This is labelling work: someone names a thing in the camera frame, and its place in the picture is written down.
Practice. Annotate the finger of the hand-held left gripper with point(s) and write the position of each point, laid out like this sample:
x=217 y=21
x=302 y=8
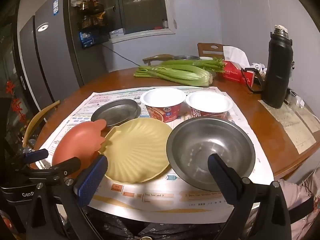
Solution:
x=37 y=155
x=65 y=168

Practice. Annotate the red instant noodle bowl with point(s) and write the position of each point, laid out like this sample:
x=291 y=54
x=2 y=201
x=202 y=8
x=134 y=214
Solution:
x=162 y=97
x=208 y=101

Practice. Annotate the red tissue box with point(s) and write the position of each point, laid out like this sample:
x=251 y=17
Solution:
x=235 y=73

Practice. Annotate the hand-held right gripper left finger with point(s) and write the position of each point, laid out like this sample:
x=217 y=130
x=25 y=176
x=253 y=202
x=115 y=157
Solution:
x=91 y=177

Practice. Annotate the black thermos bottle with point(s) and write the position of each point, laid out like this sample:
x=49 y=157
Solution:
x=276 y=67

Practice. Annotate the beige paper sheet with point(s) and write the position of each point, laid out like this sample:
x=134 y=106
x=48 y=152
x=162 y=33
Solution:
x=292 y=127

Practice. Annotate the curved wooden chair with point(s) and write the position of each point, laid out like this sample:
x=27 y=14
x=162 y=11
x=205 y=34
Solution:
x=37 y=120

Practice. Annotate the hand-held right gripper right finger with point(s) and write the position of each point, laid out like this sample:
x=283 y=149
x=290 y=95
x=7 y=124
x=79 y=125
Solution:
x=220 y=172

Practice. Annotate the printed newspaper sheet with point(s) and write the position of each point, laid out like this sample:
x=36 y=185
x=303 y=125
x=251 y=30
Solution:
x=155 y=195

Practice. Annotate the grey refrigerator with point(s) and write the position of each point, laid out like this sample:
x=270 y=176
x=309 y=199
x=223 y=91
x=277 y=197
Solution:
x=55 y=55

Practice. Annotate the black rack with jars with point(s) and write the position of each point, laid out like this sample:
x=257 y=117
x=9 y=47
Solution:
x=91 y=20

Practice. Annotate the small steel basin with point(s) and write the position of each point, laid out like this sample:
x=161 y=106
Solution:
x=186 y=57

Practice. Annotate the white flat box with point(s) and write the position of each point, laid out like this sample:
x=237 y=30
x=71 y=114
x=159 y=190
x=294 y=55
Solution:
x=117 y=33

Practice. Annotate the yellow shell-shaped plate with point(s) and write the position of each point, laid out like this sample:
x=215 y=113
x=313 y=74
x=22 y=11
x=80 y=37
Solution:
x=140 y=150

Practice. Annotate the thick celery bunch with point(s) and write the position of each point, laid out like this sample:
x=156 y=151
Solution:
x=180 y=75

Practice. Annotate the pink crab-shaped plate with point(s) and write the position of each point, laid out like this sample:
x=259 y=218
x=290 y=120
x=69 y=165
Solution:
x=72 y=142

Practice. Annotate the small glass jar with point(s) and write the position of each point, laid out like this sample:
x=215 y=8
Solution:
x=165 y=24

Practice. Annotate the leafy celery bunch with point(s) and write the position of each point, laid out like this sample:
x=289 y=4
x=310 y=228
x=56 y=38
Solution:
x=190 y=63

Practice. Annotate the pink quilted clothing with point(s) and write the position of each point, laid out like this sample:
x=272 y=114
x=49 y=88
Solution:
x=300 y=205

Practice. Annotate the small metal plate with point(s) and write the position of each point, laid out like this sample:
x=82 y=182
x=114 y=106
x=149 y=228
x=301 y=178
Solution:
x=112 y=112

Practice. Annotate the large metal bowl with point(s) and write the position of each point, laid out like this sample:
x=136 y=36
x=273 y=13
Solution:
x=200 y=140

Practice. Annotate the white framed window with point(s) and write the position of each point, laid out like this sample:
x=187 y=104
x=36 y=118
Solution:
x=142 y=5

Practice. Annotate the clear plastic wrapper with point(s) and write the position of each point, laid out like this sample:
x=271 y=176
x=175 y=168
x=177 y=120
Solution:
x=295 y=97

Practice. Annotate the dark floral clothing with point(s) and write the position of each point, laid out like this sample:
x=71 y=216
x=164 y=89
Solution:
x=120 y=225

